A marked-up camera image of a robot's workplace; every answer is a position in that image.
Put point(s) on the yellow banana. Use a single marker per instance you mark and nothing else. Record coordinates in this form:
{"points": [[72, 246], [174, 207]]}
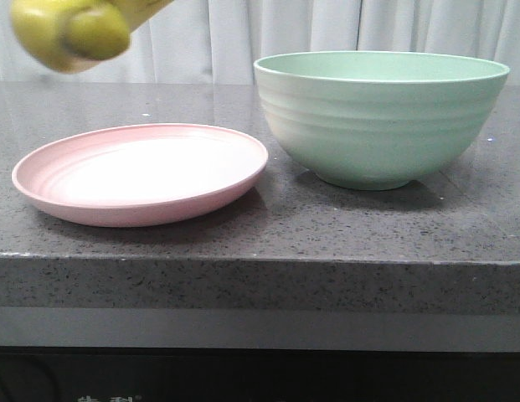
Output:
{"points": [[74, 36]]}

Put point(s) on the pink round plate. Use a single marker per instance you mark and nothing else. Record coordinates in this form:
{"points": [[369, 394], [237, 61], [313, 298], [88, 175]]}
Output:
{"points": [[143, 175]]}

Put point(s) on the green ribbed bowl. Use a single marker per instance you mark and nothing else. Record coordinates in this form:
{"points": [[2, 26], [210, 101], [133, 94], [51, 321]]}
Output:
{"points": [[376, 120]]}

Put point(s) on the white curtain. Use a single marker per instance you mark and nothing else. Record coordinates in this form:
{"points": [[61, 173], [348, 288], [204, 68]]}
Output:
{"points": [[196, 42]]}

